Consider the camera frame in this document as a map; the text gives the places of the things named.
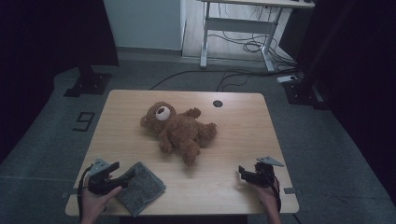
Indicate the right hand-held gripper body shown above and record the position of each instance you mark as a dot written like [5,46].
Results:
[264,175]

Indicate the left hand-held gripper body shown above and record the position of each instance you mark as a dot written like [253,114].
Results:
[99,183]

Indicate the grey cloth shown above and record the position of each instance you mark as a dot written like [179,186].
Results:
[141,189]

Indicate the brown teddy bear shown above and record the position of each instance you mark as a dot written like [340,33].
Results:
[179,132]

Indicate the person's left hand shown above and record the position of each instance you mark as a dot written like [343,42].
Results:
[93,205]

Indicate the person's right hand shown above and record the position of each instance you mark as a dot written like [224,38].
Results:
[270,199]

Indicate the grey tape piece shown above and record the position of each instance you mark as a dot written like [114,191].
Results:
[291,190]
[69,194]

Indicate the black stand base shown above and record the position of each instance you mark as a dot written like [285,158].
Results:
[299,93]
[90,84]

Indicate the white power strip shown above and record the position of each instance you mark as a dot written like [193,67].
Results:
[286,79]

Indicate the dark curtain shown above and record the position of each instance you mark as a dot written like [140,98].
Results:
[46,46]
[358,62]

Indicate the white desk frame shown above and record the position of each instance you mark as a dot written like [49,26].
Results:
[236,25]

